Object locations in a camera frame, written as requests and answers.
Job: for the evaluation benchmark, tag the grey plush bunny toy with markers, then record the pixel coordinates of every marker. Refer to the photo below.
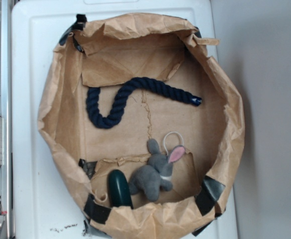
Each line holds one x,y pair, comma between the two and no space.
157,173

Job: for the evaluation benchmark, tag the aluminium frame rail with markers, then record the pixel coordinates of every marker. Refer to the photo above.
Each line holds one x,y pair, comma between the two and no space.
7,227

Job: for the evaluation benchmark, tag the dark green plastic cucumber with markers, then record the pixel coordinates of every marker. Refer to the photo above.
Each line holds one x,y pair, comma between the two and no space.
118,189

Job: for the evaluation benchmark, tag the brown paper bag bin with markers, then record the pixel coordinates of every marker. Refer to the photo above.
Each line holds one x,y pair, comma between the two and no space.
106,54

